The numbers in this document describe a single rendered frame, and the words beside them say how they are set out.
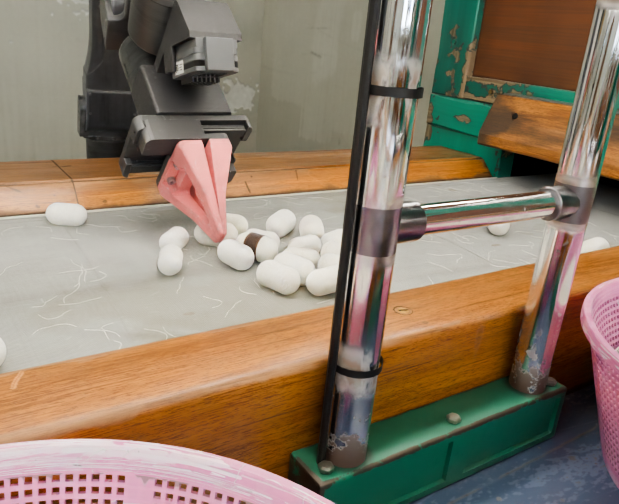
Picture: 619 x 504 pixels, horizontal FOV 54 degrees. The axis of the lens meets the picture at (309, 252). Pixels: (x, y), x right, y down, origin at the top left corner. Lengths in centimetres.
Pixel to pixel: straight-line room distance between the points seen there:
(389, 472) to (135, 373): 14
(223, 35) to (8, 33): 206
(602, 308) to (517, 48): 54
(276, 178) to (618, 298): 39
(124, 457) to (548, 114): 70
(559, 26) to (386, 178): 67
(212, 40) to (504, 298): 28
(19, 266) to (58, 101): 210
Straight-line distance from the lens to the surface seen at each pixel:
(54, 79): 256
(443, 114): 101
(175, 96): 53
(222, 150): 51
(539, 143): 83
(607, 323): 48
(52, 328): 40
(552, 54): 91
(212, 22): 49
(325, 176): 75
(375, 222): 27
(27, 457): 26
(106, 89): 89
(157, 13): 52
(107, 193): 63
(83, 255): 51
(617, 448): 42
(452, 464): 39
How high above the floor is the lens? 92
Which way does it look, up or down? 20 degrees down
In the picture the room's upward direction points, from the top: 5 degrees clockwise
